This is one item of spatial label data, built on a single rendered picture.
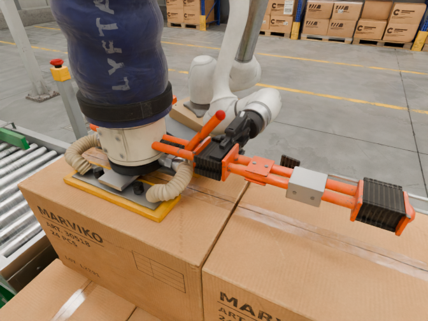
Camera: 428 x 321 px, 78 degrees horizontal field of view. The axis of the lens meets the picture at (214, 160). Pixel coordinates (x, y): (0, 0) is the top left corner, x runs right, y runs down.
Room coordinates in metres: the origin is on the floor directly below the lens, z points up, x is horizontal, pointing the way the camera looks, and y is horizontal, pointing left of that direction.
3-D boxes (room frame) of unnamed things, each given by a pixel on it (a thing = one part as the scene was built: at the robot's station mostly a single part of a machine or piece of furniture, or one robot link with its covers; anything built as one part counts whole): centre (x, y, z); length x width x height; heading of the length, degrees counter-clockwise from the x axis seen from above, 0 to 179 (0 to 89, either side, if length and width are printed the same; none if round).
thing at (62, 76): (1.53, 0.89, 0.50); 0.07 x 0.07 x 1.00; 63
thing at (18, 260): (0.82, 0.60, 0.58); 0.70 x 0.03 x 0.06; 153
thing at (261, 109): (0.72, -0.12, 1.08); 0.09 x 0.06 x 0.09; 63
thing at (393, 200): (0.35, -0.31, 1.08); 0.08 x 0.07 x 0.05; 63
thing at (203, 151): (0.52, -0.01, 1.08); 0.10 x 0.08 x 0.06; 153
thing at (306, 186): (0.42, -0.20, 1.08); 0.07 x 0.07 x 0.04; 63
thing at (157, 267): (0.62, 0.21, 0.75); 0.60 x 0.40 x 0.40; 64
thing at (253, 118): (0.65, -0.09, 1.08); 0.09 x 0.07 x 0.08; 153
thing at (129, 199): (0.55, 0.26, 0.97); 0.34 x 0.10 x 0.05; 63
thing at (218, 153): (0.52, -0.02, 1.10); 0.07 x 0.03 x 0.01; 153
